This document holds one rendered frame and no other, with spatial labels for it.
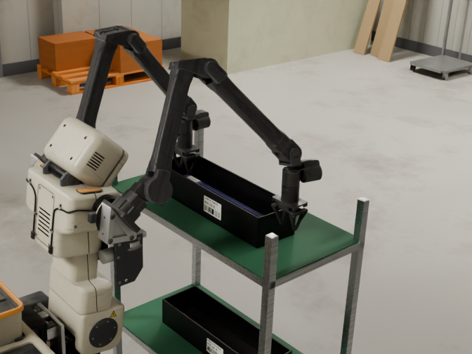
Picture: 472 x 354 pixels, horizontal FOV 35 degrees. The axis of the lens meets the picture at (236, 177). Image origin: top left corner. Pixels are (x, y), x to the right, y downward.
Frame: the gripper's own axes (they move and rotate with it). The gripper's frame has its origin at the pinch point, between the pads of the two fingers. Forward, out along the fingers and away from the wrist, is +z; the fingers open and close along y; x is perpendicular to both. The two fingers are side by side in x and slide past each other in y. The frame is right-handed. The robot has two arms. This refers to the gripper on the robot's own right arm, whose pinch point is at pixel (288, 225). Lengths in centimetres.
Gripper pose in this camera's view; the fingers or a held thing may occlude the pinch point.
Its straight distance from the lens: 247.2
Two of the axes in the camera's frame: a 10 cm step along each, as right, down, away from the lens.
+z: -0.2, 9.2, 4.0
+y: -6.5, -3.2, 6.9
